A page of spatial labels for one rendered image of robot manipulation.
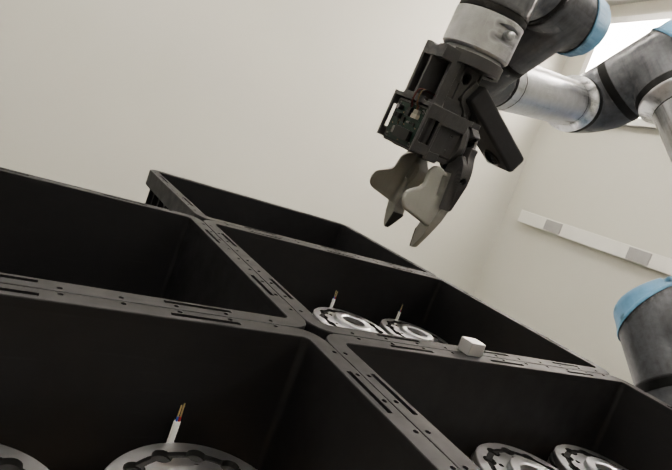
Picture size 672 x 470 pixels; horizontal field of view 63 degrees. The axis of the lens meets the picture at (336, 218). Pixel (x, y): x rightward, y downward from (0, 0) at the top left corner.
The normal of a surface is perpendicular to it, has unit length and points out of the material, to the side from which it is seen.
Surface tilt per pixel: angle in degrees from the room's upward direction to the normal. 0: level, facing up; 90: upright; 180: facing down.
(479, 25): 94
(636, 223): 90
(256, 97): 90
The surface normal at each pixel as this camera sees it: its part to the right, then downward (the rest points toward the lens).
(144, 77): 0.40, 0.24
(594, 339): -0.85, -0.26
